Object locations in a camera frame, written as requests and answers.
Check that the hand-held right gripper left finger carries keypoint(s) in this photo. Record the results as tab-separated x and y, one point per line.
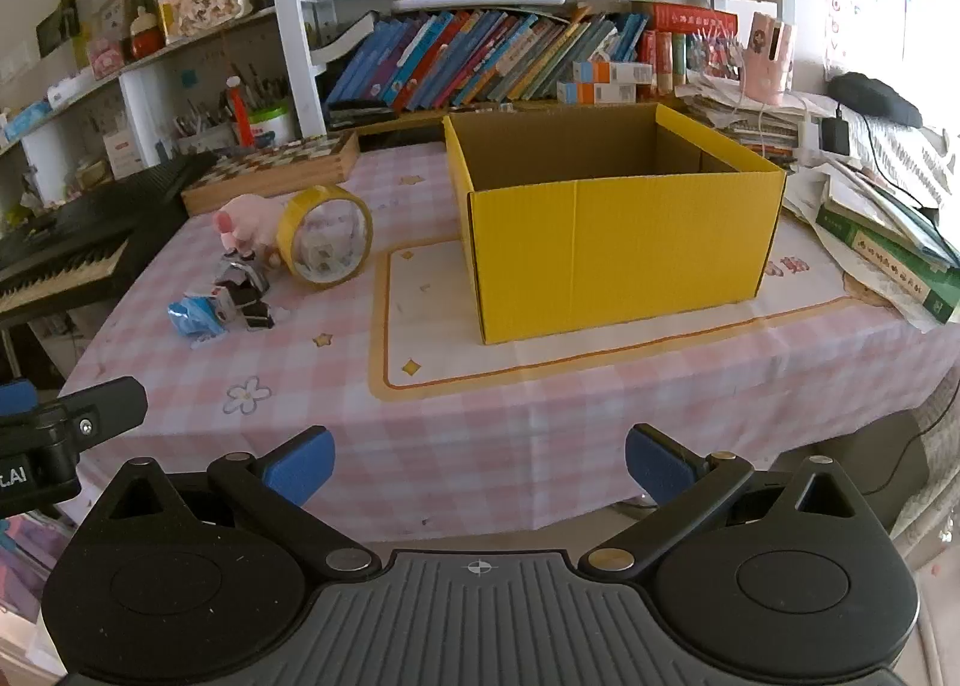
304	465

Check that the small black binder clip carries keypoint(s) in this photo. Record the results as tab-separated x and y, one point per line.
256	317

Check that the blue and white packet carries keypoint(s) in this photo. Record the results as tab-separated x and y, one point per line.
191	317

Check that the yellow tape roll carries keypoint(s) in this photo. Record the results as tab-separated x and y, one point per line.
289	221

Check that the pink plush pig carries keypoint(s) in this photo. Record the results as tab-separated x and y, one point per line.
244	221

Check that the stack of papers and booklets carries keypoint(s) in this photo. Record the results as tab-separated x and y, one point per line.
739	124

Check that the black electronic keyboard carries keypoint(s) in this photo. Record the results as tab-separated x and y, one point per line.
67	244

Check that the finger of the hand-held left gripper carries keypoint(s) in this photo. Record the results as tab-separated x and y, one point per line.
15	397
101	407

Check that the orange and white carton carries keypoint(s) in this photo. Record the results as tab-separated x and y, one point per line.
611	73
596	94

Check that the thick green book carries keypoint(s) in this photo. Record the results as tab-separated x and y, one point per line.
892	266

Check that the white staple box red label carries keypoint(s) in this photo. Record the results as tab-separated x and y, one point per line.
223	302

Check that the large black binder clip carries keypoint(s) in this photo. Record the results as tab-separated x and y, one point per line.
240	275

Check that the black cloth bundle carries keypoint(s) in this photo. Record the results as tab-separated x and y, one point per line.
874	97

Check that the red round jar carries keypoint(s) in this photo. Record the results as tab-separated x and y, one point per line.
146	38

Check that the row of colourful books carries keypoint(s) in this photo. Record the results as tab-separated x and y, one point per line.
480	56

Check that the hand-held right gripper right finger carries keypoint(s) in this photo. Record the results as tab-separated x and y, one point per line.
660	465

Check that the yellow cardboard box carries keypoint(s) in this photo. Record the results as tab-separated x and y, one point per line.
615	251

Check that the wooden chess board box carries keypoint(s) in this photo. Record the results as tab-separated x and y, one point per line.
277	172

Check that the black charger plug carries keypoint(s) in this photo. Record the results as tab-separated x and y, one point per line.
834	135

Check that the pink pen holder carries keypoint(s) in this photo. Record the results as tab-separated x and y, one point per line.
769	64

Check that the white bar lamp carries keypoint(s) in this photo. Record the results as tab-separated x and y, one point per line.
480	1

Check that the white wooden bookshelf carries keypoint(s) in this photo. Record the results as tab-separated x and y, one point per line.
289	19

